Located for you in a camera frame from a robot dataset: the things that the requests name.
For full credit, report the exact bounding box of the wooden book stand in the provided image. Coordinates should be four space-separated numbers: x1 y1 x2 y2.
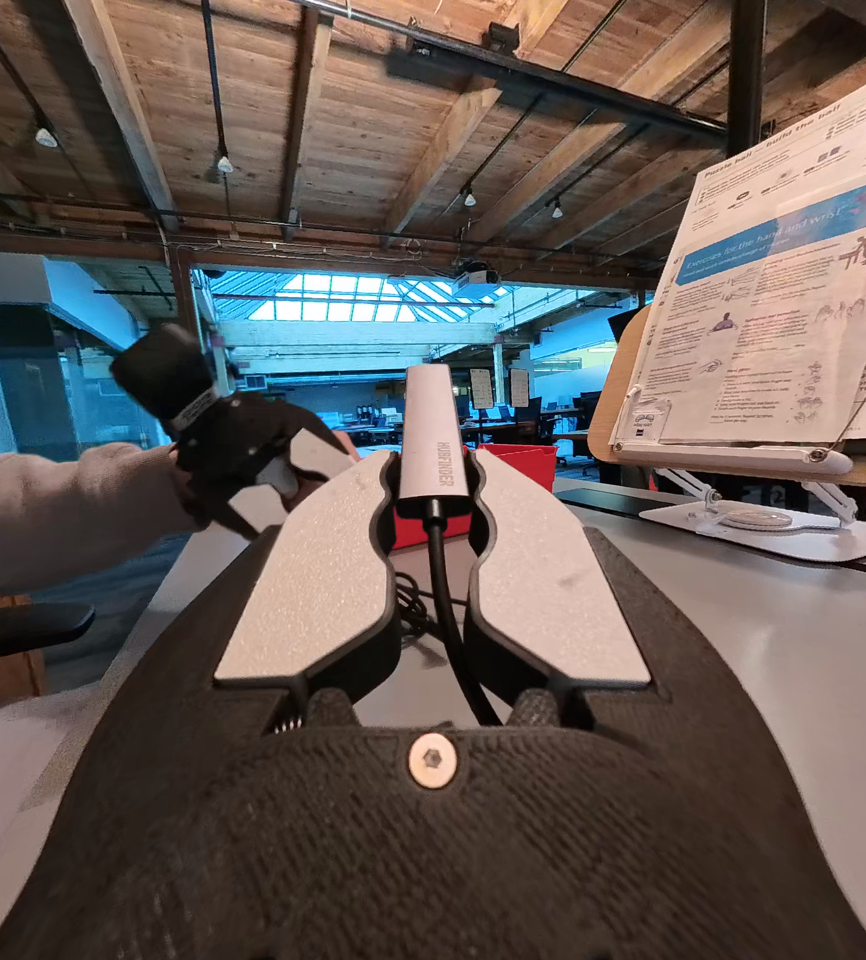
589 303 866 565

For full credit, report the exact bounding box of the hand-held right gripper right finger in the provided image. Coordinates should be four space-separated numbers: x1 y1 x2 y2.
466 446 653 700

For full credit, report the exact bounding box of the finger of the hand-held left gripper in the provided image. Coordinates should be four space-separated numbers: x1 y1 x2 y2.
283 408 363 496

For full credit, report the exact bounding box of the black ceiling track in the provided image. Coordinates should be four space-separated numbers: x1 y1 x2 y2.
386 22 728 145

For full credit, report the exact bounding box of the black hub cable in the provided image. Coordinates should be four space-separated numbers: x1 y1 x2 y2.
424 498 506 727

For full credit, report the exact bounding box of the person's left forearm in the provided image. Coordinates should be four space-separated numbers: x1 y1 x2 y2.
0 441 205 605

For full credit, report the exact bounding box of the blue header exercise sheet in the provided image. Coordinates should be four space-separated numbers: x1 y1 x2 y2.
639 166 866 445

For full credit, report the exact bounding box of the black steel pillar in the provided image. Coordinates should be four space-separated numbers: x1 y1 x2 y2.
727 0 770 159

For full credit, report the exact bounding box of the white desk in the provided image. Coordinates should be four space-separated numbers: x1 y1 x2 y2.
0 480 866 960

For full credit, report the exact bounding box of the black USB cable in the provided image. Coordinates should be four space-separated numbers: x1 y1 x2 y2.
394 571 449 648

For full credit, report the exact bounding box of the ceiling projector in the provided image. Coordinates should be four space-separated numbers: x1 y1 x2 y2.
451 260 518 298

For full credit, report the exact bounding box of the white instruction sheet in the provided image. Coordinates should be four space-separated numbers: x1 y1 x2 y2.
689 60 866 249

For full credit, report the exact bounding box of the red plastic bin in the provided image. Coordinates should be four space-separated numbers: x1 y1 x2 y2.
391 442 560 553

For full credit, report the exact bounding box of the black chair armrest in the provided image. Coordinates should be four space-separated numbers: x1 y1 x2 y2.
0 602 96 671

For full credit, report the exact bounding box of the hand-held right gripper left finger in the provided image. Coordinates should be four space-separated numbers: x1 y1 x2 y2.
214 448 404 702

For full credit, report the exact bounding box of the silver USB hub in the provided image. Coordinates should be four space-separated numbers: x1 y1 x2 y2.
395 366 473 520

